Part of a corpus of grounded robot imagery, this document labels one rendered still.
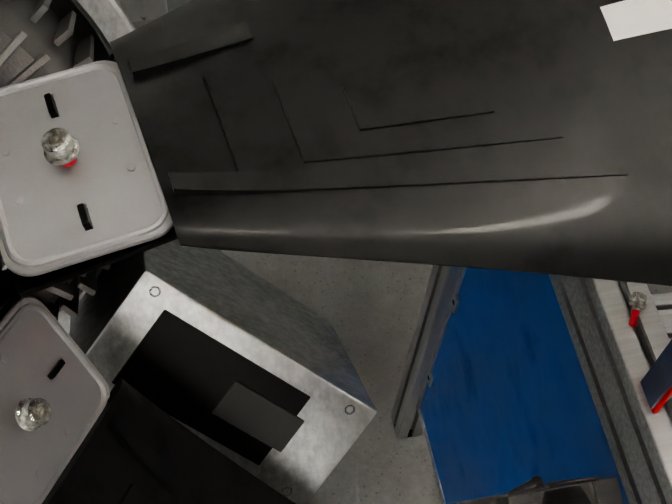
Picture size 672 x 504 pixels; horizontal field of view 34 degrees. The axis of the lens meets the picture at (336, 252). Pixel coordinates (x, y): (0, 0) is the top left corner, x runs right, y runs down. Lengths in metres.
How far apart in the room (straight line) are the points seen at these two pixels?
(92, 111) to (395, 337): 1.34
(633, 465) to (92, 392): 0.45
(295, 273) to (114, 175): 1.37
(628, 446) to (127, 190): 0.51
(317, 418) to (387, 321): 1.18
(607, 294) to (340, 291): 0.99
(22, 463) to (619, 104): 0.29
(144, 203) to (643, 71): 0.21
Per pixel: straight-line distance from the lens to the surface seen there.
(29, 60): 0.53
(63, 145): 0.42
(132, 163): 0.43
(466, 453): 1.35
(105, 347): 0.56
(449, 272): 1.23
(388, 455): 1.67
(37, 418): 0.46
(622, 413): 0.83
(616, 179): 0.45
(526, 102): 0.45
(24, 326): 0.48
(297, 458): 0.60
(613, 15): 0.48
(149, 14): 0.98
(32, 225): 0.42
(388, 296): 1.78
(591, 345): 0.86
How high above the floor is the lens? 1.55
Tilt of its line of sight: 59 degrees down
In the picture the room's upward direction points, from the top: 7 degrees clockwise
